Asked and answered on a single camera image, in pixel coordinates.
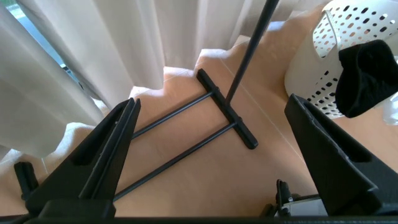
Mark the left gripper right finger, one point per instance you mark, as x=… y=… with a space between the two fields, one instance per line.
x=342 y=189

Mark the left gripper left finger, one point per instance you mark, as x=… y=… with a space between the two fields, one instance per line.
x=59 y=193

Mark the black garment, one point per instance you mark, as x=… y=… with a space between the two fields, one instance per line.
x=363 y=84

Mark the white laundry basket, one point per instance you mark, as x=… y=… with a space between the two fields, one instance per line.
x=304 y=71

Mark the black clothes rack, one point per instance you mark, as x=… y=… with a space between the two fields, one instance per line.
x=231 y=113

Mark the white garment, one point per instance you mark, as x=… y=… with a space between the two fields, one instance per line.
x=392 y=112

